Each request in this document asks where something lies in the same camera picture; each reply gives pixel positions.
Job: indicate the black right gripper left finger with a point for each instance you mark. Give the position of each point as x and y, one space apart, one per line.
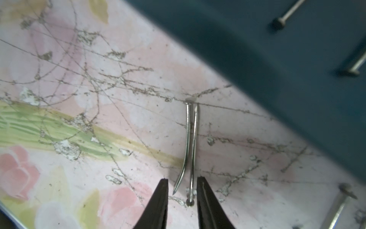
155 214

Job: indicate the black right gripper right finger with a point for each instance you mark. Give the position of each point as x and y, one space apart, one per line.
210 213

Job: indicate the teal plastic storage box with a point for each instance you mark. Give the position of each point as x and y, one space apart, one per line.
293 72

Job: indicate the steel nail inside box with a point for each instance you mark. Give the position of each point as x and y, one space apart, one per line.
354 65
279 23

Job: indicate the straight steel nail beside bent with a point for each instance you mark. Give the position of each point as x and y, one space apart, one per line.
190 199

